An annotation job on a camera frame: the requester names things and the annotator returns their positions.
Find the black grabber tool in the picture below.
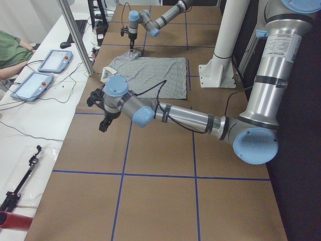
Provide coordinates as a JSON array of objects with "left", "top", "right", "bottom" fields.
[{"left": 0, "top": 145, "right": 43, "bottom": 213}]

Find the aluminium frame post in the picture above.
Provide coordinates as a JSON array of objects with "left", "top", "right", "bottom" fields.
[{"left": 57, "top": 0, "right": 94, "bottom": 76}]

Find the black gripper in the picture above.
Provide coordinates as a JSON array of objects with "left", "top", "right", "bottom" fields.
[
  {"left": 99, "top": 110, "right": 121, "bottom": 133},
  {"left": 128, "top": 33, "right": 137, "bottom": 52}
]

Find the black keyboard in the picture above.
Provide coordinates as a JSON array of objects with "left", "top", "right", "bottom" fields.
[{"left": 66, "top": 20, "right": 87, "bottom": 43}]

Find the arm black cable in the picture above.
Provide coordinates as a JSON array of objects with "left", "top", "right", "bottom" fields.
[
  {"left": 135, "top": 79, "right": 201, "bottom": 133},
  {"left": 121, "top": 2, "right": 132, "bottom": 30}
]

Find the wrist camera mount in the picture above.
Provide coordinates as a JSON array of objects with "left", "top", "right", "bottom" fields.
[
  {"left": 86, "top": 88, "right": 104, "bottom": 109},
  {"left": 120, "top": 27, "right": 128, "bottom": 37}
]

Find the person in green shirt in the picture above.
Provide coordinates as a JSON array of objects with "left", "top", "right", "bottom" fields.
[{"left": 1, "top": 30, "right": 36, "bottom": 80}]

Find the black computer mouse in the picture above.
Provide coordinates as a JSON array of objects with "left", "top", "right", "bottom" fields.
[{"left": 60, "top": 42, "right": 71, "bottom": 49}]

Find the teach pendant tablet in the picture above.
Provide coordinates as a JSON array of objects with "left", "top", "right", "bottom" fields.
[
  {"left": 10, "top": 71, "right": 54, "bottom": 101},
  {"left": 38, "top": 50, "right": 73, "bottom": 74}
]

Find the striped polo shirt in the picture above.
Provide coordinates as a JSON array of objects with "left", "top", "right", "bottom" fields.
[{"left": 100, "top": 51, "right": 187, "bottom": 99}]

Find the red cylinder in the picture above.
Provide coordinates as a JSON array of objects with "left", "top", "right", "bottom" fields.
[{"left": 1, "top": 211, "right": 33, "bottom": 231}]

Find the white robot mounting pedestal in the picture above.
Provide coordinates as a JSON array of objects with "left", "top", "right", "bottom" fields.
[{"left": 199, "top": 0, "right": 249, "bottom": 88}]

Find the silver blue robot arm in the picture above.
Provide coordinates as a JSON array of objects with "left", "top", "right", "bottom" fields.
[
  {"left": 98, "top": 1, "right": 320, "bottom": 165},
  {"left": 127, "top": 1, "right": 193, "bottom": 52}
]

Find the black box with label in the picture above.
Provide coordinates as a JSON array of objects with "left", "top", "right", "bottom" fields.
[{"left": 93, "top": 21, "right": 109, "bottom": 46}]

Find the lower teach pendant tablet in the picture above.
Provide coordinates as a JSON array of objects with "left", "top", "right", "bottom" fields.
[{"left": 10, "top": 71, "right": 54, "bottom": 101}]

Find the upper teach pendant tablet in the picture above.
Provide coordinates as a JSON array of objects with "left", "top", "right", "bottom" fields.
[{"left": 38, "top": 50, "right": 73, "bottom": 74}]

